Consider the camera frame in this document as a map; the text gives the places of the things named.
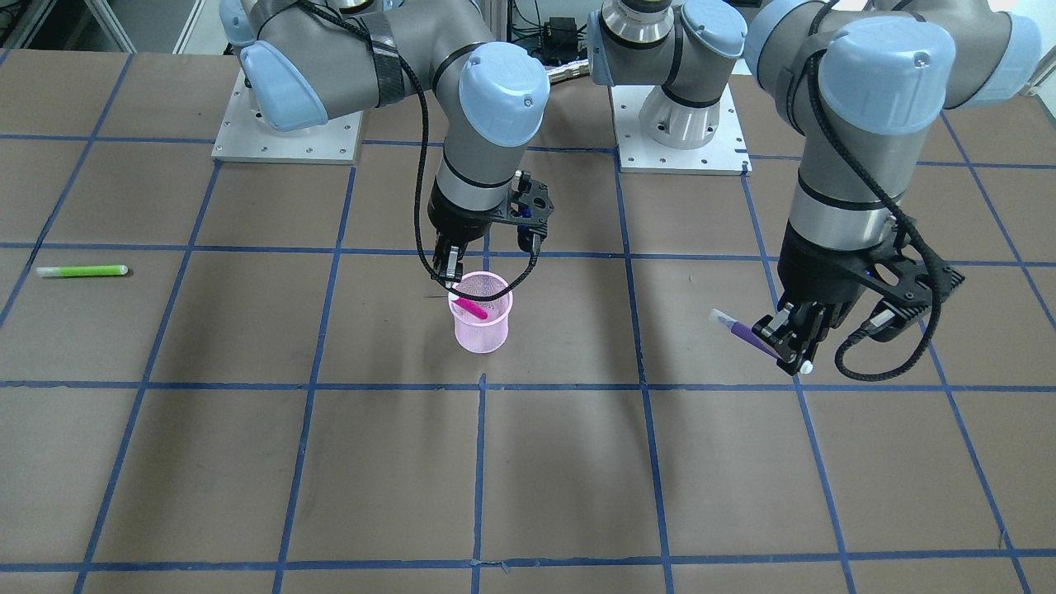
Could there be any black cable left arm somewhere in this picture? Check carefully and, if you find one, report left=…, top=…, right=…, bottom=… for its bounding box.
left=804, top=0, right=945, bottom=382

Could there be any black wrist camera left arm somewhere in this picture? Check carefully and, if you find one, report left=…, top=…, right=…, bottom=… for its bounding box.
left=859, top=242, right=932, bottom=342

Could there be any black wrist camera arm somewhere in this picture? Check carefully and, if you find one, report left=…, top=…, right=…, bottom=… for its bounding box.
left=492, top=170, right=554, bottom=257
left=859, top=242, right=932, bottom=342

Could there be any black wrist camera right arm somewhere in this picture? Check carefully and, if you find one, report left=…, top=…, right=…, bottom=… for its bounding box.
left=492, top=170, right=554, bottom=257

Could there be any pink highlighter pen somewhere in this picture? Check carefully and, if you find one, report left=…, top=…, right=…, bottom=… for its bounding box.
left=448, top=293, right=489, bottom=321

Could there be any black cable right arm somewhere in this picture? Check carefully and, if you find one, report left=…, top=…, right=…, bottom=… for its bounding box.
left=293, top=0, right=541, bottom=302

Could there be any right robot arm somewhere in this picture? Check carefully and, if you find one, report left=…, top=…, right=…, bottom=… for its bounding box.
left=219, top=1, right=554, bottom=289

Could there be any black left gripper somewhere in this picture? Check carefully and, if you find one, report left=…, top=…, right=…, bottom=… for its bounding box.
left=751, top=223, right=895, bottom=375

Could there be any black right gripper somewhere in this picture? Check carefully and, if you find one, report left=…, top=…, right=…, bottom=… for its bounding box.
left=427, top=183, right=512, bottom=289

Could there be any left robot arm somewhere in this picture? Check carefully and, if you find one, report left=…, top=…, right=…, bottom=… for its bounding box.
left=586, top=1, right=1044, bottom=380

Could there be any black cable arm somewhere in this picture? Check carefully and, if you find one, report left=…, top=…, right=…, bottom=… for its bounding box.
left=804, top=0, right=945, bottom=382
left=293, top=0, right=541, bottom=302

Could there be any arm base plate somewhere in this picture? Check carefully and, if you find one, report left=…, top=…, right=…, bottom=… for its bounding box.
left=211, top=71, right=363, bottom=166
left=610, top=86, right=753, bottom=177

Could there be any green highlighter pen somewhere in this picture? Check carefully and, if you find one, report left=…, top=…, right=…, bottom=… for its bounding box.
left=35, top=266, right=130, bottom=278

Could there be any pink mesh pen cup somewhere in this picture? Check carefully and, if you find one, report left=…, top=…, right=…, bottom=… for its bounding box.
left=449, top=271, right=513, bottom=354

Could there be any black power adapter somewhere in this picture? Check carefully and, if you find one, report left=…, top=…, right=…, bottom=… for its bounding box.
left=540, top=16, right=580, bottom=53

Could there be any silver cylinder on table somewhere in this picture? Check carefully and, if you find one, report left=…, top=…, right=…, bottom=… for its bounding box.
left=547, top=59, right=591, bottom=86

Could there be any purple highlighter pen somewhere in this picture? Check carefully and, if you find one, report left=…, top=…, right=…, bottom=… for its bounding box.
left=709, top=309, right=780, bottom=361

